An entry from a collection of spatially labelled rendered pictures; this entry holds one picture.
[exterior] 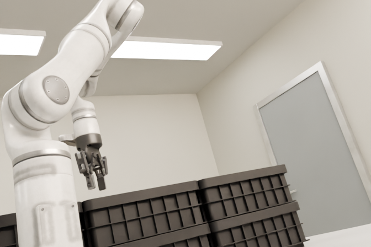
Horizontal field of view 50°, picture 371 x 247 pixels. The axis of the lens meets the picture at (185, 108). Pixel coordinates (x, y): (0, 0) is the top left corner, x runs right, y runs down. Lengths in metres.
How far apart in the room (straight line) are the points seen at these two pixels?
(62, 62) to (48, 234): 0.30
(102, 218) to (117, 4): 0.51
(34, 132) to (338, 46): 3.55
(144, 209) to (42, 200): 0.38
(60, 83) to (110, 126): 4.28
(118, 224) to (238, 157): 4.24
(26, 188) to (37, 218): 0.05
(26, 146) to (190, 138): 4.81
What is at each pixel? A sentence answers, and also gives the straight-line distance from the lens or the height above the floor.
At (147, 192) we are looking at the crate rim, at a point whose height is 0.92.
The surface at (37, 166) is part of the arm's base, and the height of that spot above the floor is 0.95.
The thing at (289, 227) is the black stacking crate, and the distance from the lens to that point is 1.18.
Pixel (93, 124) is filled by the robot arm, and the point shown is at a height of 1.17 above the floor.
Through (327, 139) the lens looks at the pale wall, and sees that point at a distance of 4.12.
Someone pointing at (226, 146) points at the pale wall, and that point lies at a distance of 5.30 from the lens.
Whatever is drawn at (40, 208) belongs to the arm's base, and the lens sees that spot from 0.64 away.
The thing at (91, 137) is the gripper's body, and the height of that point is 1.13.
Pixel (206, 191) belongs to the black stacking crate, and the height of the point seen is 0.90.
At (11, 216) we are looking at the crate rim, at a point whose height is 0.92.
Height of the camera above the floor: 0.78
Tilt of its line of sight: 19 degrees up
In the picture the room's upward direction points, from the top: 15 degrees counter-clockwise
